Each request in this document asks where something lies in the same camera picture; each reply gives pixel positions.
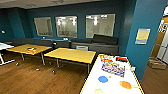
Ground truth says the grey white box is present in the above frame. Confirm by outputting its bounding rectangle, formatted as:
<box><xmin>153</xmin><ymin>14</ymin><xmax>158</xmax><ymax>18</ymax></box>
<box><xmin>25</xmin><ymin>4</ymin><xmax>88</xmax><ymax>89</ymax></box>
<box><xmin>75</xmin><ymin>45</ymin><xmax>89</xmax><ymax>52</ymax></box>

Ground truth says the yellow wooden table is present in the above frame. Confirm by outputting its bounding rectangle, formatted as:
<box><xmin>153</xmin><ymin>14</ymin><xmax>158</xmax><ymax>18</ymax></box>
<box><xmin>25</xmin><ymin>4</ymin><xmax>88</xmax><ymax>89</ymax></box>
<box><xmin>5</xmin><ymin>43</ymin><xmax>53</xmax><ymax>66</ymax></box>
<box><xmin>43</xmin><ymin>47</ymin><xmax>98</xmax><ymax>75</ymax></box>

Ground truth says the interior glass window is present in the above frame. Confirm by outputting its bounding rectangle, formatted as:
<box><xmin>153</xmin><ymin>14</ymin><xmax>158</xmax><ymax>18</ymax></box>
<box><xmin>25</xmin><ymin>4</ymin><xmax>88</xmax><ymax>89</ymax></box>
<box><xmin>33</xmin><ymin>16</ymin><xmax>54</xmax><ymax>38</ymax></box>
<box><xmin>85</xmin><ymin>13</ymin><xmax>117</xmax><ymax>39</ymax></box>
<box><xmin>54</xmin><ymin>15</ymin><xmax>78</xmax><ymax>39</ymax></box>

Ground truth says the blue disc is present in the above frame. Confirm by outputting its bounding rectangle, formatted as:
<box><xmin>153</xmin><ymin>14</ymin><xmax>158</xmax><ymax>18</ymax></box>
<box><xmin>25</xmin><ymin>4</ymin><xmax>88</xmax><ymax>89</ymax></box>
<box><xmin>97</xmin><ymin>75</ymin><xmax>109</xmax><ymax>84</ymax></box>

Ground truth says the red black box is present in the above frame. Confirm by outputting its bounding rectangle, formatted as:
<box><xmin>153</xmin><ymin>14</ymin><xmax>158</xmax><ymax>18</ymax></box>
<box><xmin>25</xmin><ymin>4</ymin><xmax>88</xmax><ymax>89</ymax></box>
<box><xmin>114</xmin><ymin>55</ymin><xmax>129</xmax><ymax>64</ymax></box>

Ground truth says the yellow white air hockey table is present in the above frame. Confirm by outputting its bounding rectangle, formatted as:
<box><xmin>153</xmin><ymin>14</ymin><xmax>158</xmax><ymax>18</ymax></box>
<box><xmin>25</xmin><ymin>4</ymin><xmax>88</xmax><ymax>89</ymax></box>
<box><xmin>79</xmin><ymin>53</ymin><xmax>145</xmax><ymax>94</ymax></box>

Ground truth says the dark low sofa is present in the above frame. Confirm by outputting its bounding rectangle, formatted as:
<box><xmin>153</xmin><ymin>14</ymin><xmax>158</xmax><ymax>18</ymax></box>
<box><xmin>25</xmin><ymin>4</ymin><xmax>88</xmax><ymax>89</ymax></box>
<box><xmin>11</xmin><ymin>37</ymin><xmax>71</xmax><ymax>49</ymax></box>

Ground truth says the small orange item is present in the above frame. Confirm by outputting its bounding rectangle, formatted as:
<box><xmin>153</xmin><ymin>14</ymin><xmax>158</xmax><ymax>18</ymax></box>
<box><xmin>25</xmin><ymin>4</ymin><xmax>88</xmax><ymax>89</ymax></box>
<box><xmin>27</xmin><ymin>47</ymin><xmax>38</xmax><ymax>54</ymax></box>

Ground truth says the orange disc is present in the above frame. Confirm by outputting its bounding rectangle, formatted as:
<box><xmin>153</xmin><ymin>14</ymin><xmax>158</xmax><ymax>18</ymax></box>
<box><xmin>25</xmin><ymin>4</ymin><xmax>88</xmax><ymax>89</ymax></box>
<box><xmin>119</xmin><ymin>80</ymin><xmax>133</xmax><ymax>90</ymax></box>

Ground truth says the cardboard box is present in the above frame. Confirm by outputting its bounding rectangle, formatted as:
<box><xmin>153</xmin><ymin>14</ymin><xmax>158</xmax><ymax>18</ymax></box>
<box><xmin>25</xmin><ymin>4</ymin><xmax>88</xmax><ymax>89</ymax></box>
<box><xmin>147</xmin><ymin>58</ymin><xmax>168</xmax><ymax>70</ymax></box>

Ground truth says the light wooden door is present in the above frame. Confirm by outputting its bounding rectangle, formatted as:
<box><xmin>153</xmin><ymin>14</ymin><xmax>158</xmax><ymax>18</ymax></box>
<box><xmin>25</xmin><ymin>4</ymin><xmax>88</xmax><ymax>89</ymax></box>
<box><xmin>151</xmin><ymin>18</ymin><xmax>168</xmax><ymax>59</ymax></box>

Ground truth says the small white table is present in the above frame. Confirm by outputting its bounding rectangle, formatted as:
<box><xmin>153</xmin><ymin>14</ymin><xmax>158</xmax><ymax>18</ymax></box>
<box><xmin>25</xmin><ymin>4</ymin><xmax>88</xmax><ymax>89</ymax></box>
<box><xmin>0</xmin><ymin>42</ymin><xmax>16</xmax><ymax>66</ymax></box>

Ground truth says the yellow framed wall sign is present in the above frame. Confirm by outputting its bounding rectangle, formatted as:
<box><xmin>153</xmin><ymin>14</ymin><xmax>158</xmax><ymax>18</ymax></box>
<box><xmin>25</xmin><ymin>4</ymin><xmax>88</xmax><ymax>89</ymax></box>
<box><xmin>134</xmin><ymin>28</ymin><xmax>152</xmax><ymax>45</ymax></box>

